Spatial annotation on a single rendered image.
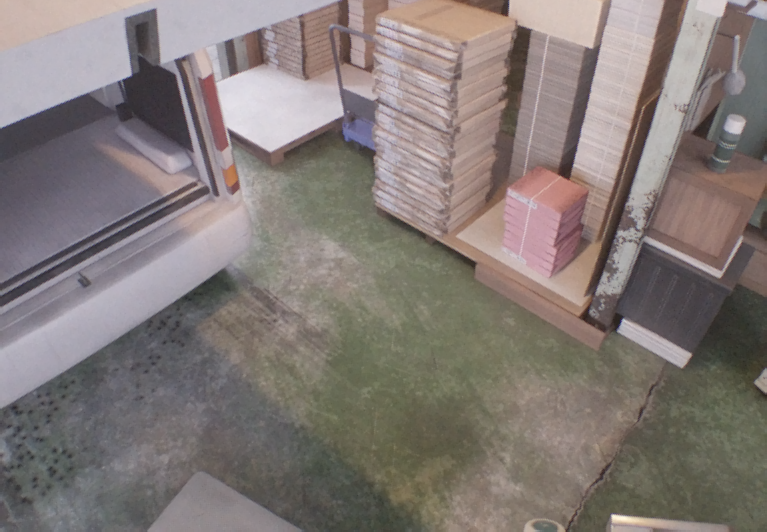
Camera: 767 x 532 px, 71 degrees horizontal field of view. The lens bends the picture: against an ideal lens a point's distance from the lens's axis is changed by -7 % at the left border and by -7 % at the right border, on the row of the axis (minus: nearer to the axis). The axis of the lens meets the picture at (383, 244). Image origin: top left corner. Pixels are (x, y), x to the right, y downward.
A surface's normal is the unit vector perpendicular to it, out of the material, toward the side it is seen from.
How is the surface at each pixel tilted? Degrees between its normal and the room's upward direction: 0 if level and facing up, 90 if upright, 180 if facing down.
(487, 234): 0
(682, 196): 90
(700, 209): 90
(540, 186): 0
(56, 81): 106
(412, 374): 0
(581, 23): 90
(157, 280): 86
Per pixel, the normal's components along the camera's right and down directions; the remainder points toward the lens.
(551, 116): -0.68, 0.48
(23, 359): 0.70, 0.41
